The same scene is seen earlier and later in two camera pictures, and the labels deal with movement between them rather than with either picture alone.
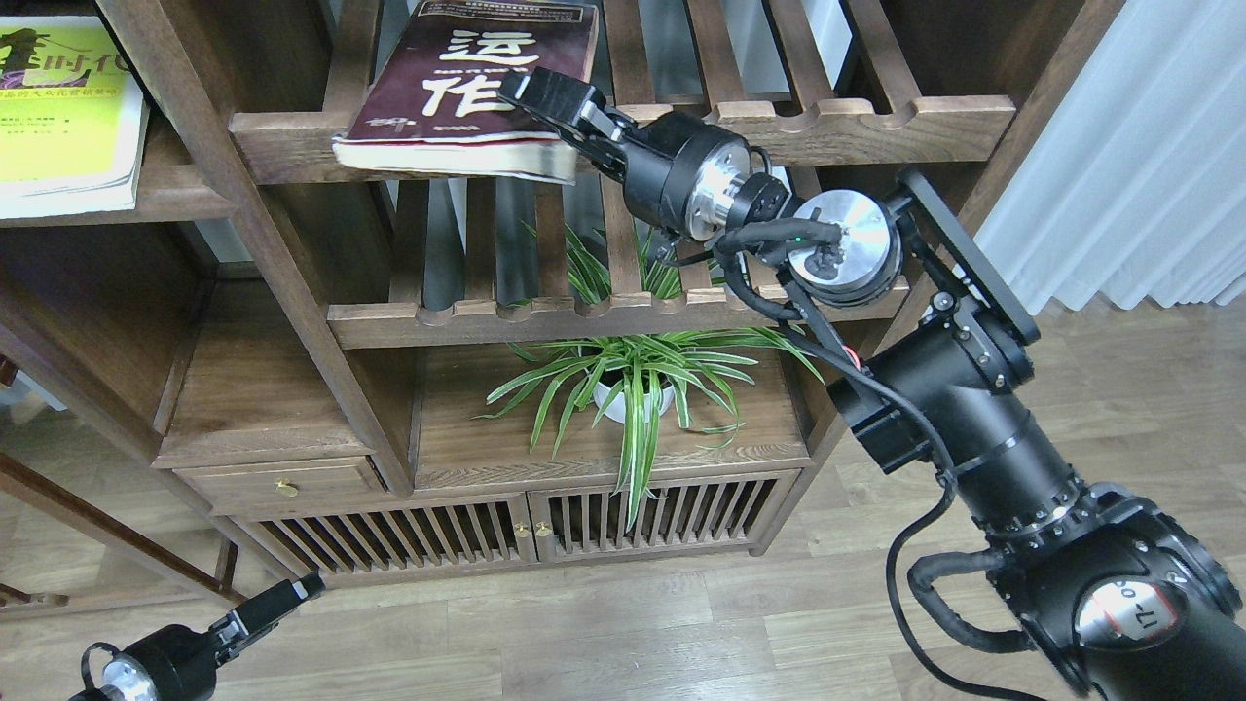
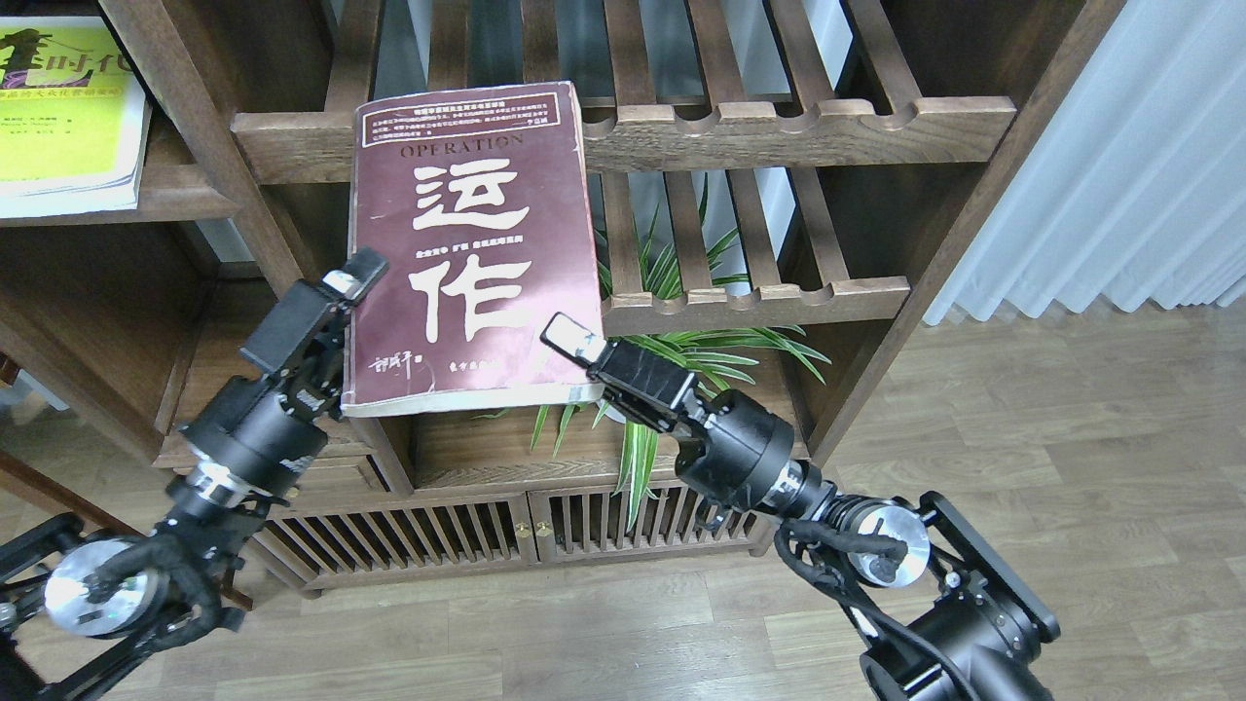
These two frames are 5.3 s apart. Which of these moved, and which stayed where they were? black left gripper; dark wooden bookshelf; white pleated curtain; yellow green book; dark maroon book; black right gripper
Moved: black left gripper; black right gripper; dark maroon book
Stayed: dark wooden bookshelf; white pleated curtain; yellow green book
